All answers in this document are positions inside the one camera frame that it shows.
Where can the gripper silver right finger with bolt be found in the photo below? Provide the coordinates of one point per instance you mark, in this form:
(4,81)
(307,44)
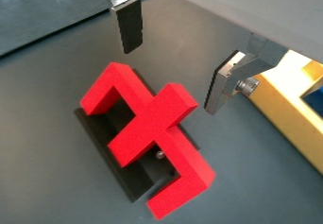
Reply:
(234,76)

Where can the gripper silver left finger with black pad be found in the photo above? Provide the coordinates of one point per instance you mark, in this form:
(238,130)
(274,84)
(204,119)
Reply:
(127,11)

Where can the red E-shaped block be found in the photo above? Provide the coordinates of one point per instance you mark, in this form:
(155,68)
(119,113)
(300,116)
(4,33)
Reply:
(152,128)

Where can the black angled bracket stand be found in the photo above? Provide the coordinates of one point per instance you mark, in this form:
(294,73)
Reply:
(103,127)

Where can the blue rectangular block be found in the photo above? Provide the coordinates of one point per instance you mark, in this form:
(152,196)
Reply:
(314,99)

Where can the yellow board with white top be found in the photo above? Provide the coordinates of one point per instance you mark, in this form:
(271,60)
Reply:
(279,98)

